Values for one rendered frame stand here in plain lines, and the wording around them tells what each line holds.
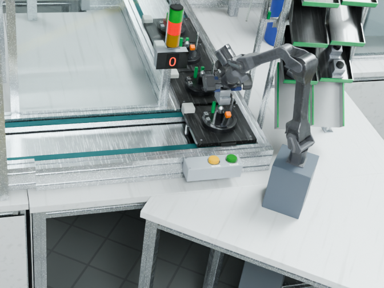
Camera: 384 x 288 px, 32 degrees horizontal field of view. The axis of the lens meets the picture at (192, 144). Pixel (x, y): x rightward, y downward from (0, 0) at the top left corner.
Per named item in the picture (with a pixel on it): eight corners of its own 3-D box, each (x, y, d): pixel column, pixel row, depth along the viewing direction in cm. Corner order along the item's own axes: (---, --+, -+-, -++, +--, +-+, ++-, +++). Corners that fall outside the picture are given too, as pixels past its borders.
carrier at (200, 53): (218, 74, 297) (222, 48, 290) (165, 76, 290) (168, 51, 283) (202, 46, 315) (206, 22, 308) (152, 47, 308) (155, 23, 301)
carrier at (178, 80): (235, 105, 279) (240, 80, 272) (179, 108, 272) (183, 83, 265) (218, 74, 297) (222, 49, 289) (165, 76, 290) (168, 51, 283)
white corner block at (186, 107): (194, 116, 269) (195, 108, 267) (183, 117, 268) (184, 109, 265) (191, 110, 273) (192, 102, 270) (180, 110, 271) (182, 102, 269)
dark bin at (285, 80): (316, 85, 254) (322, 74, 248) (282, 83, 252) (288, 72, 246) (307, 24, 267) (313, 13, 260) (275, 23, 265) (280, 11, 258)
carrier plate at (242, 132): (256, 143, 260) (257, 139, 259) (196, 147, 253) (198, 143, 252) (236, 107, 278) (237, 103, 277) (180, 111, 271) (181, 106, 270)
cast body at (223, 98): (230, 104, 257) (232, 90, 252) (219, 105, 255) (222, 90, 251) (223, 92, 263) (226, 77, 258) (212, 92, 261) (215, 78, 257)
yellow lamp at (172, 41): (180, 47, 249) (182, 35, 246) (167, 48, 248) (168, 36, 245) (176, 40, 253) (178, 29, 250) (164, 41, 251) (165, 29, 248)
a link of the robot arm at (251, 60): (318, 63, 219) (307, 33, 218) (303, 71, 214) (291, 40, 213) (256, 81, 242) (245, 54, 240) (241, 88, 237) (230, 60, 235)
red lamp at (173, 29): (182, 35, 246) (183, 23, 243) (168, 36, 245) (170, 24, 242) (178, 28, 250) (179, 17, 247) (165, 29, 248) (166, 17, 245)
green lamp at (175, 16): (183, 23, 243) (184, 11, 240) (170, 23, 241) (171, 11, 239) (180, 16, 247) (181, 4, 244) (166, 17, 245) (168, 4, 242)
